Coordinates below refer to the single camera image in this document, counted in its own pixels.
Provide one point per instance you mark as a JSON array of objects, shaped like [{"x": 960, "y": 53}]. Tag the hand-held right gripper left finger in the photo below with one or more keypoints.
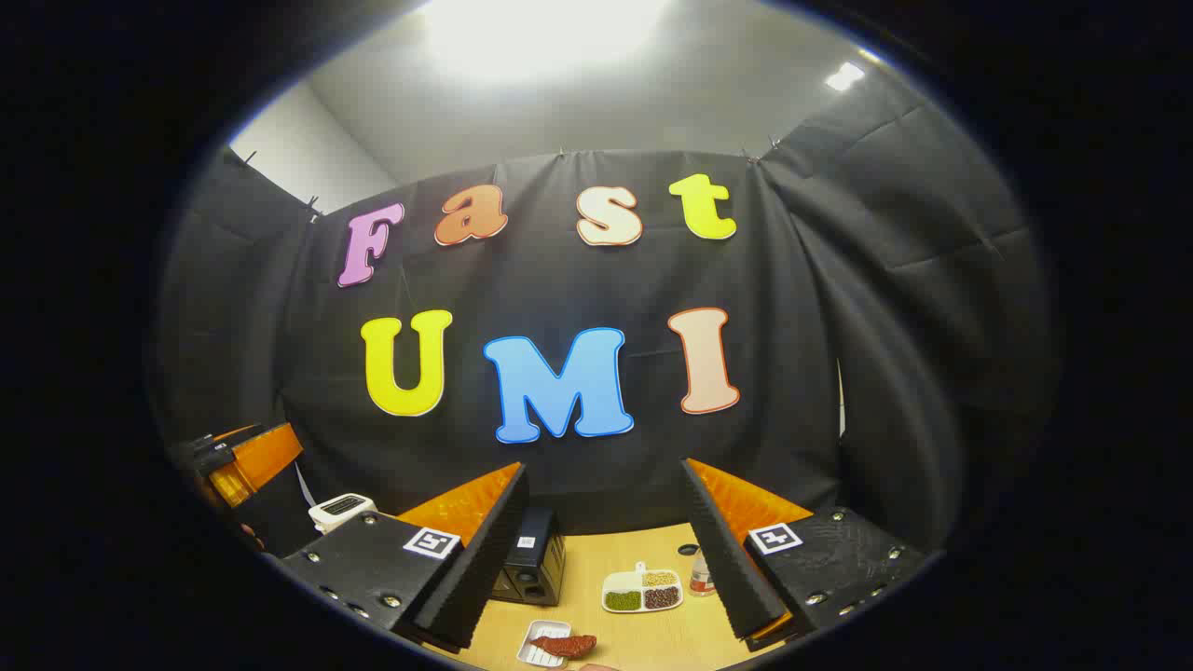
[{"x": 480, "y": 568}]

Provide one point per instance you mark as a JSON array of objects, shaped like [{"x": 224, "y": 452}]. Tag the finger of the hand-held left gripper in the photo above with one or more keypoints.
[{"x": 266, "y": 457}]

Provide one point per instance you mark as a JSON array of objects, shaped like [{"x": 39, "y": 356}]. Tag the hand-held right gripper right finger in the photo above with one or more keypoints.
[{"x": 736, "y": 568}]

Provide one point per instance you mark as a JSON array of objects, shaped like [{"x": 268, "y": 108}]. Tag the black electric oven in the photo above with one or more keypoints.
[{"x": 541, "y": 568}]

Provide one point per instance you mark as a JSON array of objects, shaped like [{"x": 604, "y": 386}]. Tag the red raw meat slice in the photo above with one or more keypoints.
[{"x": 564, "y": 645}]

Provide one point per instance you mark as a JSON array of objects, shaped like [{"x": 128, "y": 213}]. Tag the clear plastic bottle red label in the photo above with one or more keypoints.
[{"x": 701, "y": 580}]

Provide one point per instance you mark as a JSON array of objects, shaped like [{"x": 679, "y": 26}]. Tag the white toaster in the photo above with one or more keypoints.
[{"x": 340, "y": 513}]

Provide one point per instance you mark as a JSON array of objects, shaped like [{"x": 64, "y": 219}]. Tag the white divided plate with beans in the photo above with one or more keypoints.
[{"x": 641, "y": 590}]

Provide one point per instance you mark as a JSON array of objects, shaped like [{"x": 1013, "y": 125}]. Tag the small white tray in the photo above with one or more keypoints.
[{"x": 539, "y": 652}]

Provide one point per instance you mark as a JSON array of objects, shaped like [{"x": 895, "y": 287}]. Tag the black backdrop cloth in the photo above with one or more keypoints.
[{"x": 559, "y": 280}]

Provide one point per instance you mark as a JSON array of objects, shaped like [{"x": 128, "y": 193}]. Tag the ceiling light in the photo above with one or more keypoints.
[{"x": 843, "y": 76}]

